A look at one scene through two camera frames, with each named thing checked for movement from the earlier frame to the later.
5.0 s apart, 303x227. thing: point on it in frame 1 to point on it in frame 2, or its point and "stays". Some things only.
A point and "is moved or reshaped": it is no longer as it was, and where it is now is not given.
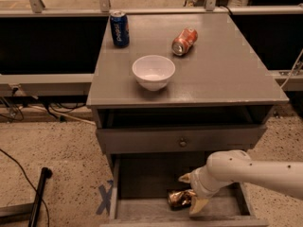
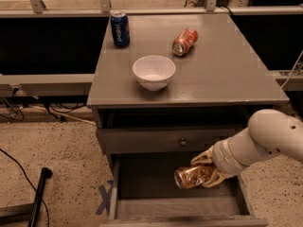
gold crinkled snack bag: [180, 199] is moved or reshaped
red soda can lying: [185, 41] stays
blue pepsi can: [120, 28] stays
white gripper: [196, 183] to [222, 157]
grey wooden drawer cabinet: [168, 91] stays
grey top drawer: [180, 130] stays
